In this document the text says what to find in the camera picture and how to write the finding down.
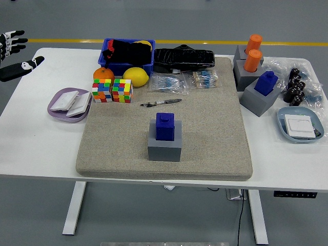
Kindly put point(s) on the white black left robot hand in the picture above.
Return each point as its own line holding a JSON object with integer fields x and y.
{"x": 15, "y": 70}

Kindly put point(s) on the blue square seal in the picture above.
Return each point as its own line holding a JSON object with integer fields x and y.
{"x": 165, "y": 128}
{"x": 265, "y": 83}

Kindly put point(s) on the grey square seal holder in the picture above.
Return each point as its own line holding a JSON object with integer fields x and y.
{"x": 164, "y": 152}
{"x": 239, "y": 53}
{"x": 243, "y": 79}
{"x": 256, "y": 102}

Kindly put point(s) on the orange cylinder seal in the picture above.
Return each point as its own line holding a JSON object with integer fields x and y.
{"x": 254, "y": 42}
{"x": 252, "y": 61}

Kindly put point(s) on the purple tray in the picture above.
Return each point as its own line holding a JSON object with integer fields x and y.
{"x": 55, "y": 115}

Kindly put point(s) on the orange fruit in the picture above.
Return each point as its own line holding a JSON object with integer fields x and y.
{"x": 102, "y": 74}

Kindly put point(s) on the colourful puzzle cube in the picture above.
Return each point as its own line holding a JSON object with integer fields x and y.
{"x": 102, "y": 90}
{"x": 122, "y": 90}

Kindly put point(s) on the blue plastic bin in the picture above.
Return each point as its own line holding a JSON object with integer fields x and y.
{"x": 120, "y": 68}

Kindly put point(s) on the black cloth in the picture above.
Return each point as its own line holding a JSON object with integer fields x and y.
{"x": 128, "y": 51}

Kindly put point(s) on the yellow lemon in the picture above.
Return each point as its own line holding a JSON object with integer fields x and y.
{"x": 135, "y": 76}

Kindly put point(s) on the yellow object in bin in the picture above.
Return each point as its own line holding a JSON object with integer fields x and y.
{"x": 143, "y": 42}

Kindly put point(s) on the white table leg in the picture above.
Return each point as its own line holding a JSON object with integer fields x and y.
{"x": 74, "y": 207}
{"x": 257, "y": 217}

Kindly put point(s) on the clear bag of blue resistors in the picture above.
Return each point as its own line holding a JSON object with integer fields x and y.
{"x": 166, "y": 83}
{"x": 205, "y": 79}

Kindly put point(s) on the black silver pen tool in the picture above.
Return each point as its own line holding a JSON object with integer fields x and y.
{"x": 164, "y": 102}

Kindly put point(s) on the black wrapped keyboard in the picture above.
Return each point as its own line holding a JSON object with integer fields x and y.
{"x": 184, "y": 57}

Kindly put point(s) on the beige fabric mat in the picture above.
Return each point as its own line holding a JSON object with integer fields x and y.
{"x": 205, "y": 128}

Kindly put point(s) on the grey box under table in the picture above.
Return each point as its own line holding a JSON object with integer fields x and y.
{"x": 234, "y": 194}

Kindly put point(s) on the clear bag of blue components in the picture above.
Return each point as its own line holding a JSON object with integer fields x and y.
{"x": 314, "y": 98}
{"x": 276, "y": 66}

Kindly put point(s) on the light blue tray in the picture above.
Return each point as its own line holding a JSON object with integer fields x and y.
{"x": 282, "y": 123}

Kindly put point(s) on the black cylinder capacitor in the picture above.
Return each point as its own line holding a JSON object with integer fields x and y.
{"x": 301, "y": 86}
{"x": 296, "y": 100}
{"x": 292, "y": 83}
{"x": 294, "y": 73}
{"x": 289, "y": 94}

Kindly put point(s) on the black table control panel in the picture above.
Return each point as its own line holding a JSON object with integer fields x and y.
{"x": 294, "y": 194}

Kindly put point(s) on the small circuit board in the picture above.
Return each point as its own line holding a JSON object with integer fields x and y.
{"x": 317, "y": 132}

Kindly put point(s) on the white switch panel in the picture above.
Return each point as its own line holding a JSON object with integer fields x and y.
{"x": 65, "y": 100}
{"x": 80, "y": 105}
{"x": 299, "y": 126}

